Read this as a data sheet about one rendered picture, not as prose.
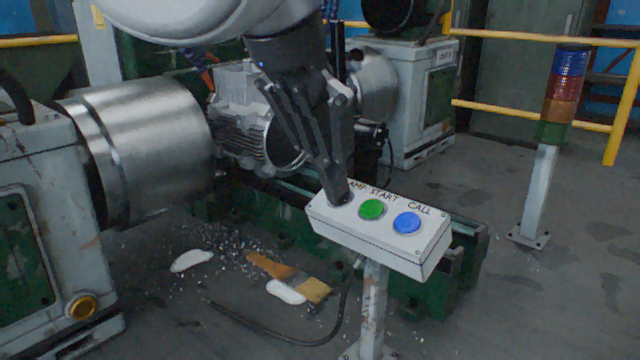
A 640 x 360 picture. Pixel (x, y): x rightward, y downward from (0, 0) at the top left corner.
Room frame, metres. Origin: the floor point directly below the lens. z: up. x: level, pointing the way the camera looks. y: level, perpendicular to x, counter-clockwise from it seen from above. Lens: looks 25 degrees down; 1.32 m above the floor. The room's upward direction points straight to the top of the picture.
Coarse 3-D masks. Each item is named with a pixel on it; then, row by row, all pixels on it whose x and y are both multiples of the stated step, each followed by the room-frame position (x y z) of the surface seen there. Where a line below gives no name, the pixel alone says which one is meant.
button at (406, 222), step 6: (402, 216) 0.42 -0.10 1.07; (408, 216) 0.42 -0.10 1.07; (414, 216) 0.42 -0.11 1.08; (396, 222) 0.42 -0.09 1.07; (402, 222) 0.42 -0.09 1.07; (408, 222) 0.41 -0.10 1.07; (414, 222) 0.41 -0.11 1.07; (420, 222) 0.41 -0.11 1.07; (396, 228) 0.41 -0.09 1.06; (402, 228) 0.41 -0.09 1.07; (408, 228) 0.41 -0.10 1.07; (414, 228) 0.40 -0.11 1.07
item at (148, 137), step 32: (64, 96) 0.69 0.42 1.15; (96, 96) 0.65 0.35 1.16; (128, 96) 0.67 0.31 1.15; (160, 96) 0.70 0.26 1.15; (192, 96) 0.73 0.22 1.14; (96, 128) 0.60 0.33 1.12; (128, 128) 0.62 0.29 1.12; (160, 128) 0.65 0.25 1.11; (192, 128) 0.68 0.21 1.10; (96, 160) 0.57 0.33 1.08; (128, 160) 0.59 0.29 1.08; (160, 160) 0.62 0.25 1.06; (192, 160) 0.66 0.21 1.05; (96, 192) 0.59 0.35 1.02; (128, 192) 0.58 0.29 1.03; (160, 192) 0.62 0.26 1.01; (192, 192) 0.67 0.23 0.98; (128, 224) 0.60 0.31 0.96
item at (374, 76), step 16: (352, 48) 1.15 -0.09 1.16; (368, 48) 1.18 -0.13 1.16; (352, 64) 1.06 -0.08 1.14; (368, 64) 1.10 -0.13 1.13; (384, 64) 1.15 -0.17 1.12; (352, 80) 1.03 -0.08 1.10; (368, 80) 1.06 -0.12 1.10; (384, 80) 1.11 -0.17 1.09; (368, 96) 1.04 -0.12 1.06; (384, 96) 1.10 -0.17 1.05; (368, 112) 1.05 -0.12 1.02; (384, 112) 1.11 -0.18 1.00
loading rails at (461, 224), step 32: (224, 160) 0.97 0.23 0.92; (256, 192) 0.85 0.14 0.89; (288, 192) 0.78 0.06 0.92; (256, 224) 0.86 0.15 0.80; (288, 224) 0.78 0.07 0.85; (480, 224) 0.65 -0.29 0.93; (320, 256) 0.72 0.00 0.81; (352, 256) 0.67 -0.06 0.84; (448, 256) 0.55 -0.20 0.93; (480, 256) 0.64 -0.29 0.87; (416, 288) 0.58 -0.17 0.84; (448, 288) 0.54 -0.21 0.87; (416, 320) 0.54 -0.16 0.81
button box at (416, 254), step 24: (360, 192) 0.49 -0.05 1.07; (384, 192) 0.48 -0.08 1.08; (312, 216) 0.48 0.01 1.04; (336, 216) 0.46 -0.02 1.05; (360, 216) 0.44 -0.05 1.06; (384, 216) 0.44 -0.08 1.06; (432, 216) 0.42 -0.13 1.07; (336, 240) 0.47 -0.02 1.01; (360, 240) 0.43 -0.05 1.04; (384, 240) 0.41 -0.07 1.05; (408, 240) 0.40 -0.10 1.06; (432, 240) 0.39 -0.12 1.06; (408, 264) 0.39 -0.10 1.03; (432, 264) 0.40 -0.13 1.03
